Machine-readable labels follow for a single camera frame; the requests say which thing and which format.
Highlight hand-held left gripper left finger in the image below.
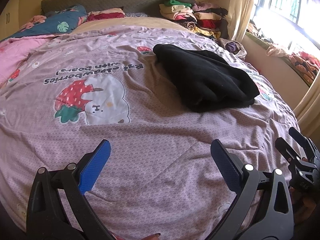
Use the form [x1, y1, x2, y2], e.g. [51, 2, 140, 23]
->
[26, 139, 112, 240]

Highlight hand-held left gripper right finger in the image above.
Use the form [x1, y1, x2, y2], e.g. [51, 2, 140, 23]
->
[210, 140, 295, 240]

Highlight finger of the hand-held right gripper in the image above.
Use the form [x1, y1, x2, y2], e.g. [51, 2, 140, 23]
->
[288, 127, 316, 157]
[274, 137, 301, 167]

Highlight black sweater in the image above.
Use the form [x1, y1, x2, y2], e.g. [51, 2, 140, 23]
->
[153, 43, 261, 113]

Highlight clothes on windowsill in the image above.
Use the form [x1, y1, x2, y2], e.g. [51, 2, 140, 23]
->
[246, 21, 320, 85]

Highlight pile of folded clothes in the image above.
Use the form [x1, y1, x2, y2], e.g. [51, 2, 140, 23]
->
[159, 0, 230, 40]

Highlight cream curtain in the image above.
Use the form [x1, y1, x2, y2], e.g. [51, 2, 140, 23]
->
[228, 0, 276, 43]
[292, 62, 320, 136]

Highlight lilac strawberry printed quilt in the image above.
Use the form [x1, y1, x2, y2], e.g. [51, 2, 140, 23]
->
[0, 24, 305, 240]

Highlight floral cloth bag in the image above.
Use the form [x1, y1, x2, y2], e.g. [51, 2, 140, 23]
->
[217, 38, 248, 61]

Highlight pink quilt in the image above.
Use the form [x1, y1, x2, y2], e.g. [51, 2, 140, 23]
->
[0, 36, 55, 88]

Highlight window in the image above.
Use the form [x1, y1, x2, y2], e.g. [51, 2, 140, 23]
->
[254, 0, 320, 56]

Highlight beige blanket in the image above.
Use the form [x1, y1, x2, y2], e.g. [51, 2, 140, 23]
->
[68, 17, 186, 37]

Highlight blue floral quilt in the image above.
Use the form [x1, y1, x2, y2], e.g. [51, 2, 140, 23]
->
[0, 4, 88, 42]

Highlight red and pink pillow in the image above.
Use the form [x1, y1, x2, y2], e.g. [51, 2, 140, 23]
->
[86, 7, 126, 22]

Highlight blue patterned pillow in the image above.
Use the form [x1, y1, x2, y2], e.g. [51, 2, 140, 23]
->
[124, 12, 151, 18]

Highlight cream wardrobe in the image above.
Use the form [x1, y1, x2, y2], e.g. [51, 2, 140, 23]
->
[0, 0, 43, 42]

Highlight grey padded headboard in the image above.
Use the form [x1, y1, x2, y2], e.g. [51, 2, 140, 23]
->
[40, 0, 171, 18]

